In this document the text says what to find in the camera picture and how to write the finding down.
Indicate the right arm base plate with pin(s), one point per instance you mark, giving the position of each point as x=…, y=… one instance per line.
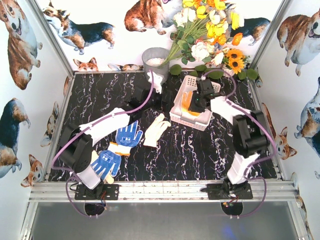
x=226, y=190

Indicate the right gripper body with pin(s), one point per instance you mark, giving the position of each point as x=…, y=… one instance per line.
x=195, y=107

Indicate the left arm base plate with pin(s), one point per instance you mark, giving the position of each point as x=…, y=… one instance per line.
x=102, y=191

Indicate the yellow coated work glove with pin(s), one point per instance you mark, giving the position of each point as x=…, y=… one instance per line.
x=185, y=104

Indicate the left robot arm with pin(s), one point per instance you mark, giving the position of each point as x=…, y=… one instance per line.
x=77, y=142

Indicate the artificial flower bouquet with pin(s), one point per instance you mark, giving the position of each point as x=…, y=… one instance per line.
x=203, y=31

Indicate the blue dotted glove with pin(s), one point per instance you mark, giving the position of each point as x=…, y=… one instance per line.
x=107, y=162
x=126, y=138

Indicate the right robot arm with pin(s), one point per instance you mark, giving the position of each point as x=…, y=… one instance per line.
x=250, y=136

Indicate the white plastic storage basket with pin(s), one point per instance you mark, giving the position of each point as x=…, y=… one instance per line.
x=202, y=121

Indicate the grey metal bucket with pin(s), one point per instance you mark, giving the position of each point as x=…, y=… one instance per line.
x=154, y=60

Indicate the sunflower pot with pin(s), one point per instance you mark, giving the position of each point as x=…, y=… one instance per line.
x=235, y=61

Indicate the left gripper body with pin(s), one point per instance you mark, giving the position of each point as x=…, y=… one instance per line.
x=164, y=99

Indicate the cream knit glove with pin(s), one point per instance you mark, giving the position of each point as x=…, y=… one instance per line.
x=155, y=131

